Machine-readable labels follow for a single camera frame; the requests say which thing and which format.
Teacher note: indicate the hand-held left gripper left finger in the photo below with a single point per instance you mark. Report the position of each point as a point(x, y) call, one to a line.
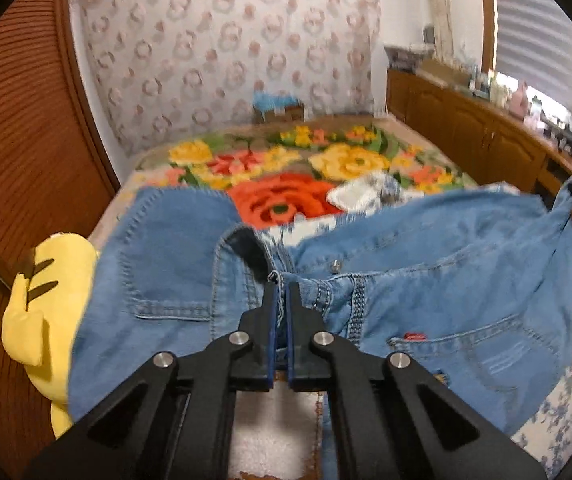
point(269, 340)

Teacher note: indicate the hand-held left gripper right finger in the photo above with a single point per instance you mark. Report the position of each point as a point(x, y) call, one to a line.
point(292, 340)

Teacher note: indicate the blue denim pants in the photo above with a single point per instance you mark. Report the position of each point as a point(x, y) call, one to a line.
point(416, 270)

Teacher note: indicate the row of small bottles and boxes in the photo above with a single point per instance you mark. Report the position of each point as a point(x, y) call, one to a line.
point(516, 100)

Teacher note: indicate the colourful floral blanket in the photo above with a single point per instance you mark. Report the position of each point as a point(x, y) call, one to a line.
point(276, 200)

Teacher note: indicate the wooden cabinet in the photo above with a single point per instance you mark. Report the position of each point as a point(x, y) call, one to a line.
point(466, 120)

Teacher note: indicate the yellow plush toy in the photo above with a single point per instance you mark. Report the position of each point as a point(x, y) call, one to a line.
point(36, 320)

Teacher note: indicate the brown box with blue top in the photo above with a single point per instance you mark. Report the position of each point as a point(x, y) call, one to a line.
point(277, 106)

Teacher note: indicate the pale curtain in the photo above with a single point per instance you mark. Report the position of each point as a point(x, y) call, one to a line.
point(446, 10)

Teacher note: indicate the floral patterned mattress upright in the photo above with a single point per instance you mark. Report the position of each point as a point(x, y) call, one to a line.
point(216, 35)

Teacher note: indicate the wooden louvred wardrobe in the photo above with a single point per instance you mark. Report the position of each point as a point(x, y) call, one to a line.
point(26, 135)

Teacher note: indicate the wooden window frame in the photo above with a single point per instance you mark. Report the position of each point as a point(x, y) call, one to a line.
point(487, 15)

